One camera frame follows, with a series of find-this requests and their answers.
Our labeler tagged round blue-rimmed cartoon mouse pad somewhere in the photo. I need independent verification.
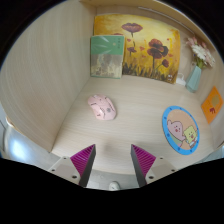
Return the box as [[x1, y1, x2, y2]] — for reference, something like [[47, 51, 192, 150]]
[[161, 105, 201, 156]]

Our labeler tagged pink and white flower bouquet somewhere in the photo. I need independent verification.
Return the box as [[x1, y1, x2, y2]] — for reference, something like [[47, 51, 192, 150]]
[[185, 35, 216, 70]]

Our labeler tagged green book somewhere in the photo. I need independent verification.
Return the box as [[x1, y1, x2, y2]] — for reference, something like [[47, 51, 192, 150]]
[[90, 34, 126, 80]]

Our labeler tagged orange book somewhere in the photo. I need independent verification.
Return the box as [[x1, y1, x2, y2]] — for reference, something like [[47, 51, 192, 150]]
[[200, 85, 224, 125]]

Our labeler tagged white light bar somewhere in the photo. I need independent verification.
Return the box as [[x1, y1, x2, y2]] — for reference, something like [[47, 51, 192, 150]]
[[137, 5, 198, 32]]

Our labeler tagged pink computer mouse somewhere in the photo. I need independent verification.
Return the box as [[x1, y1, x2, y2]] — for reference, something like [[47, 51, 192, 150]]
[[87, 94, 118, 121]]

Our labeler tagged yellow poppy flower painting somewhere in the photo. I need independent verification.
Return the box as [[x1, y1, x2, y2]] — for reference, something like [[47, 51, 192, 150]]
[[93, 13, 182, 85]]

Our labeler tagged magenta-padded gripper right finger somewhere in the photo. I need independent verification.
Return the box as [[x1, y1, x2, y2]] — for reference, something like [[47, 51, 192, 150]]
[[130, 143, 178, 188]]

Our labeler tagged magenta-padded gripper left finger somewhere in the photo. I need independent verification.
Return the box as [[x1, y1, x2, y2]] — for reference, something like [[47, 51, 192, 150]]
[[47, 143, 97, 188]]

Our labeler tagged pale green faceted vase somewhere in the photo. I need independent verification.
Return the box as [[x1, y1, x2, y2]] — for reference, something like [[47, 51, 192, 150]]
[[185, 64, 203, 94]]

